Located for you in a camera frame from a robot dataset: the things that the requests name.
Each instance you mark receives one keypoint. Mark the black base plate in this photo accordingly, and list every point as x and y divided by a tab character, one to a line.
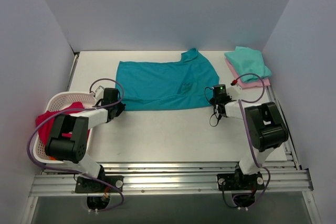
90	186
236	181

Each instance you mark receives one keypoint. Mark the aluminium rail frame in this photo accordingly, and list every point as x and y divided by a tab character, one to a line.
165	152

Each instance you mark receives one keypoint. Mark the crimson red t shirt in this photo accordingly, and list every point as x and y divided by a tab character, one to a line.
45	128

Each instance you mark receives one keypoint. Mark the folded mint green t shirt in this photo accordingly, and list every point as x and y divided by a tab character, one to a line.
246	60

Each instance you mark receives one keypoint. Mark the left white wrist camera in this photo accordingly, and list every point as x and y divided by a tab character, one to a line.
98	93

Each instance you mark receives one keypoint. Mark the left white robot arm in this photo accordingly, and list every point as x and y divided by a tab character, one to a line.
68	137

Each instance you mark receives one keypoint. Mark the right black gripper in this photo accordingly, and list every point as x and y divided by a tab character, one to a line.
213	102

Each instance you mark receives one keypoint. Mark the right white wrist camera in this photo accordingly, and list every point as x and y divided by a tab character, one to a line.
234	90

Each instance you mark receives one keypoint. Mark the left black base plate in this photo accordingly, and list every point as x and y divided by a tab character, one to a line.
90	186

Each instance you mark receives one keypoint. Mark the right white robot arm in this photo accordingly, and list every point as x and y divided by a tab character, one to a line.
264	126

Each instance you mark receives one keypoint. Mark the folded pink t shirt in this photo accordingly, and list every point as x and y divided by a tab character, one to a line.
244	85

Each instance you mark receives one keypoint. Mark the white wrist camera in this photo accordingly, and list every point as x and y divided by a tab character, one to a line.
98	93
234	90

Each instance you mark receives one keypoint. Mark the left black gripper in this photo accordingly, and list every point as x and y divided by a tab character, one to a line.
119	108

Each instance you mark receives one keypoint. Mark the teal t shirt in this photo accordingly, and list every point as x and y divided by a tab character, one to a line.
154	86

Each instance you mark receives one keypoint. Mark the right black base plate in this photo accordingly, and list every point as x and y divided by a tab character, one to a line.
236	181

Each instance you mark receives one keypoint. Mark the white plastic laundry basket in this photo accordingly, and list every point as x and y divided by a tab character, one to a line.
58	103

